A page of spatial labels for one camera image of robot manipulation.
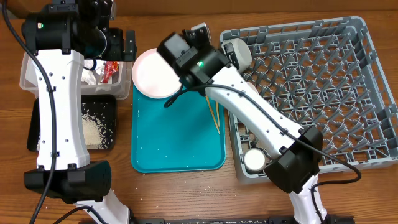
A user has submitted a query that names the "large pink plate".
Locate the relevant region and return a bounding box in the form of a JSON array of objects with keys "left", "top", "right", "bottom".
[{"left": 132, "top": 48, "right": 182, "bottom": 99}]

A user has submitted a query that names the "grey bowl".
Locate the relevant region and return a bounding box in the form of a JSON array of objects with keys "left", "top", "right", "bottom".
[{"left": 221, "top": 38, "right": 252, "bottom": 73}]

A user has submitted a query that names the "wooden chopstick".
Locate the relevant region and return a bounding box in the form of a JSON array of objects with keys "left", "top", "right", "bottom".
[
  {"left": 205, "top": 96, "right": 220, "bottom": 135},
  {"left": 215, "top": 101, "right": 220, "bottom": 127}
]

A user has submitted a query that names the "white cup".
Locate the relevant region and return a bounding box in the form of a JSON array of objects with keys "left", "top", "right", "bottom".
[{"left": 243, "top": 148, "right": 267, "bottom": 173}]

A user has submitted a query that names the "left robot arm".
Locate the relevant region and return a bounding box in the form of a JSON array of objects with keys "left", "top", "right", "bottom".
[{"left": 22, "top": 1, "right": 136, "bottom": 223}]

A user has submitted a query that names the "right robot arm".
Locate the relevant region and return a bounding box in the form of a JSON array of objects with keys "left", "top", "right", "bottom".
[{"left": 157, "top": 24, "right": 327, "bottom": 223}]

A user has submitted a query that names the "grey dishwasher rack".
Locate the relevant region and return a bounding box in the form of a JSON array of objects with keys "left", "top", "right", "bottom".
[{"left": 220, "top": 16, "right": 397, "bottom": 173}]

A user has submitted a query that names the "red snack wrapper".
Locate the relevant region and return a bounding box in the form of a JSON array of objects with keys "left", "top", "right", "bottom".
[{"left": 100, "top": 61, "right": 120, "bottom": 84}]

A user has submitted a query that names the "clear plastic bin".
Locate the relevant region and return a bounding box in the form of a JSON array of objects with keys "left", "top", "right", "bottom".
[{"left": 19, "top": 53, "right": 132, "bottom": 100}]

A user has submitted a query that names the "crumpled white tissue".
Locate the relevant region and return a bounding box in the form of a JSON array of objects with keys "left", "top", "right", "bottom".
[{"left": 81, "top": 59, "right": 104, "bottom": 85}]

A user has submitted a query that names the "black tray bin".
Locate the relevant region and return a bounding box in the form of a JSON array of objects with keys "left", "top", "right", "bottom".
[{"left": 27, "top": 95, "right": 117, "bottom": 151}]

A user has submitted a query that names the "rice pile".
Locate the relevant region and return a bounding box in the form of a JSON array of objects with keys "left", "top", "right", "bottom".
[{"left": 37, "top": 105, "right": 114, "bottom": 150}]

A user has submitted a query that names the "teal plastic tray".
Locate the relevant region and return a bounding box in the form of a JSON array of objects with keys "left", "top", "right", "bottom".
[{"left": 131, "top": 83, "right": 226, "bottom": 174}]

